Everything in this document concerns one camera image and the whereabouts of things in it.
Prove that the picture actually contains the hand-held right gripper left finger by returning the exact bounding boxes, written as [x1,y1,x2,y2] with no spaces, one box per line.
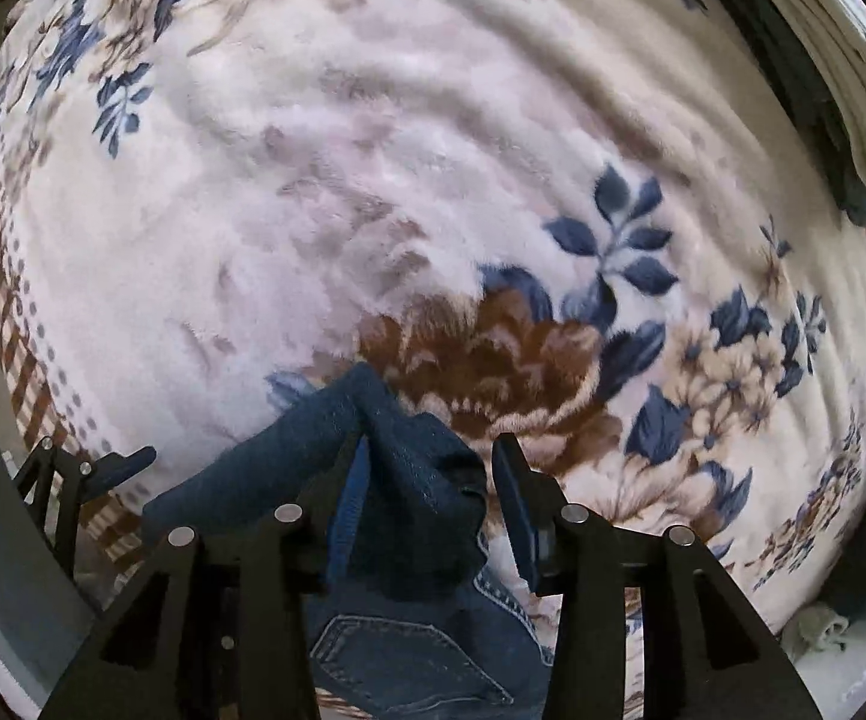
[38,433,371,720]

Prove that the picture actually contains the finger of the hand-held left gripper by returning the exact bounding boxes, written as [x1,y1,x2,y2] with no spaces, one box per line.
[11,435,59,522]
[53,445,158,578]

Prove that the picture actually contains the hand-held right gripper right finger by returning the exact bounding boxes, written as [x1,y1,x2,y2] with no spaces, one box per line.
[491,432,825,720]

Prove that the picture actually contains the blue denim pants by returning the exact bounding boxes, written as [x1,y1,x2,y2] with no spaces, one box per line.
[140,361,555,720]

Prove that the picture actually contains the white rolled cloth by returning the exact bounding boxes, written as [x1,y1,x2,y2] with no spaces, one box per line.
[781,604,852,653]

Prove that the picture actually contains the floral printed blanket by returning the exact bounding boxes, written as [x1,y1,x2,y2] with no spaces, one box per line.
[0,0,866,720]

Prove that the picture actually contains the white folded cloth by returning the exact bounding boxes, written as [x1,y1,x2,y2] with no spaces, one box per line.
[729,0,866,190]

